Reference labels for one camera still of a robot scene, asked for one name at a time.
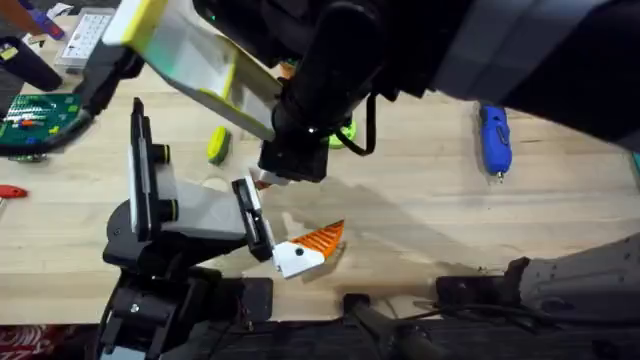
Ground green board with toy blocks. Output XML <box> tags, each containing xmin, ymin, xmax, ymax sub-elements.
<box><xmin>0</xmin><ymin>92</ymin><xmax>84</xmax><ymax>164</ymax></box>

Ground wrist upright flat plate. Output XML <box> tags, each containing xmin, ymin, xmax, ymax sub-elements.
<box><xmin>73</xmin><ymin>0</ymin><xmax>284</xmax><ymax>144</ymax></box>
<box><xmin>127</xmin><ymin>96</ymin><xmax>180</xmax><ymax>243</ymax></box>

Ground purple tool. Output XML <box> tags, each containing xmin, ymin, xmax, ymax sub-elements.
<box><xmin>18</xmin><ymin>0</ymin><xmax>67</xmax><ymax>42</ymax></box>

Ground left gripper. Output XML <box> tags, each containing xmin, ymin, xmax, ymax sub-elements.
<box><xmin>102</xmin><ymin>163</ymin><xmax>346</xmax><ymax>280</ymax></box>

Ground red patterned cloth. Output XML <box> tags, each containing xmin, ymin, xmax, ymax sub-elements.
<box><xmin>0</xmin><ymin>323</ymin><xmax>81</xmax><ymax>360</ymax></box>

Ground black tool with yellow label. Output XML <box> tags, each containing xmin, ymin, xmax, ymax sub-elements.
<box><xmin>0</xmin><ymin>36</ymin><xmax>64</xmax><ymax>94</ymax></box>

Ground blue electric screwdriver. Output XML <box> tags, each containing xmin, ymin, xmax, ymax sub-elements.
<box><xmin>478</xmin><ymin>102</ymin><xmax>514</xmax><ymax>184</ymax></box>

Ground left wrist upright flat plate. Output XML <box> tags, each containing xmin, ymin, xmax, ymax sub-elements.
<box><xmin>127</xmin><ymin>96</ymin><xmax>180</xmax><ymax>243</ymax></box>

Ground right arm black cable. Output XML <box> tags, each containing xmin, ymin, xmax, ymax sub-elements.
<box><xmin>333</xmin><ymin>92</ymin><xmax>378</xmax><ymax>157</ymax></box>

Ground right wrist upright flat plate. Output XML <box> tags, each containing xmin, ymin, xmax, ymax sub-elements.
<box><xmin>73</xmin><ymin>0</ymin><xmax>284</xmax><ymax>144</ymax></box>

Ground green disc with holes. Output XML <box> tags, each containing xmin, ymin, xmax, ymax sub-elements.
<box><xmin>327</xmin><ymin>118</ymin><xmax>358</xmax><ymax>151</ymax></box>

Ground yellow-green toy vegetable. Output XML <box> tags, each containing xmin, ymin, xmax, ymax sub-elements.
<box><xmin>206</xmin><ymin>125</ymin><xmax>233</xmax><ymax>167</ymax></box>

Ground red tool handle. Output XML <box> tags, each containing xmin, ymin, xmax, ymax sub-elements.
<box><xmin>0</xmin><ymin>183</ymin><xmax>29</xmax><ymax>201</ymax></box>

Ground black rail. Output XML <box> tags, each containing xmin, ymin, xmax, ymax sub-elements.
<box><xmin>74</xmin><ymin>293</ymin><xmax>640</xmax><ymax>360</ymax></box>

